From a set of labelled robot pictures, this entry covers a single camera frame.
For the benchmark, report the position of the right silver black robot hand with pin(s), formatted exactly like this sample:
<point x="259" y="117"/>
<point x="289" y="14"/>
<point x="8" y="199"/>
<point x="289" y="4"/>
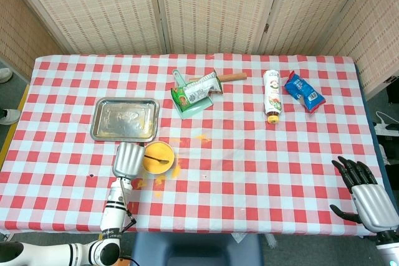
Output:
<point x="372" y="203"/>

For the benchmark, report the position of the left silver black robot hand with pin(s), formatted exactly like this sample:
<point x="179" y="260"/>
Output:
<point x="127" y="160"/>

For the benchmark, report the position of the dark metal spoon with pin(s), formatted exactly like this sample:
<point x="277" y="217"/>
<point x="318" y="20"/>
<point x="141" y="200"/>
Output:
<point x="157" y="160"/>

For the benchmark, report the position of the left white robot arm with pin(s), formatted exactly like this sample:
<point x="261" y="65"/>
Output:
<point x="112" y="213"/>

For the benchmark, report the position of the cream round bowl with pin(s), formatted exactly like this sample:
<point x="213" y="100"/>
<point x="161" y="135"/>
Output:
<point x="170" y="169"/>

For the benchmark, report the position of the steel rectangular tray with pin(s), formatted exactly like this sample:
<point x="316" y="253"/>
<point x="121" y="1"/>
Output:
<point x="124" y="119"/>

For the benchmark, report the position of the white power strip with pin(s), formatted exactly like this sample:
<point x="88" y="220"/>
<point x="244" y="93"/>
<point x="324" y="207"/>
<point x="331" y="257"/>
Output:
<point x="386" y="129"/>

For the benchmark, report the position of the mint green dustpan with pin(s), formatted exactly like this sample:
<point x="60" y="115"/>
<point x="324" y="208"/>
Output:
<point x="199" y="107"/>

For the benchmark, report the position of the green silver snack bag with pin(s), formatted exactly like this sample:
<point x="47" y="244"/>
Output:
<point x="193" y="91"/>

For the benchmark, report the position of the red white checkered tablecloth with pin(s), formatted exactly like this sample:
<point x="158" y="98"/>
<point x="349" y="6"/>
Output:
<point x="249" y="169"/>

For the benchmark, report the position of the white shoe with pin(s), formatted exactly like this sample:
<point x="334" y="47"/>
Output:
<point x="5" y="75"/>
<point x="9" y="117"/>

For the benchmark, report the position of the blue snack bag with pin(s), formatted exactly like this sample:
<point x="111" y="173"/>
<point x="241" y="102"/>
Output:
<point x="304" y="91"/>

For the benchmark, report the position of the white bottle yellow cap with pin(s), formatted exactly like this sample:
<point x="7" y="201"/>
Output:
<point x="272" y="94"/>

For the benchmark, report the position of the woven folding screen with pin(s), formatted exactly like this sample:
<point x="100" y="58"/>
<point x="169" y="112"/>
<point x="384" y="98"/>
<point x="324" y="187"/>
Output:
<point x="212" y="7"/>

